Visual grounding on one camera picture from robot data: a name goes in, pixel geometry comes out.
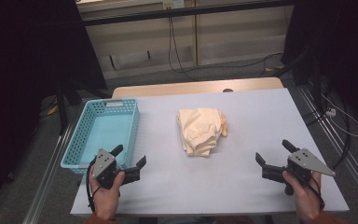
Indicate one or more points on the light blue perforated plastic basket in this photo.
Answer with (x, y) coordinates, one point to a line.
(105, 130)

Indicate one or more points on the light wooden table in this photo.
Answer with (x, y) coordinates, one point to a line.
(183, 87)

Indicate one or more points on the black metal stand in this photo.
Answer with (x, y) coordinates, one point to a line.
(62, 109)

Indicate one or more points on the black horizontal bar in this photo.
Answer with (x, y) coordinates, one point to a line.
(183, 12)

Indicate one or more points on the cream garment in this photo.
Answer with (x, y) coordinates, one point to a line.
(199, 130)

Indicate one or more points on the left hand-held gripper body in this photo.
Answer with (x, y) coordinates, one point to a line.
(103, 163)

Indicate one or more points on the person's right hand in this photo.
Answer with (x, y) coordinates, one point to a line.
(307, 199)

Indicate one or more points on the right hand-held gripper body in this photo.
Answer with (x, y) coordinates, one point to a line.
(306, 161)

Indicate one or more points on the black curtain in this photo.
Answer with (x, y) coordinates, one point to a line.
(21, 77)
(338, 46)

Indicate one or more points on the white power strip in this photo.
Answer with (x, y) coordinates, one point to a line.
(330, 112)

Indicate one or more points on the aluminium floor rail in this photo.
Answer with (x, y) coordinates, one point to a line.
(338, 143)
(46, 177)

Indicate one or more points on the white wall socket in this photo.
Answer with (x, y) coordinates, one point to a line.
(173, 3)

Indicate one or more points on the person's left hand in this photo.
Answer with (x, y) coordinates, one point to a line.
(107, 199)

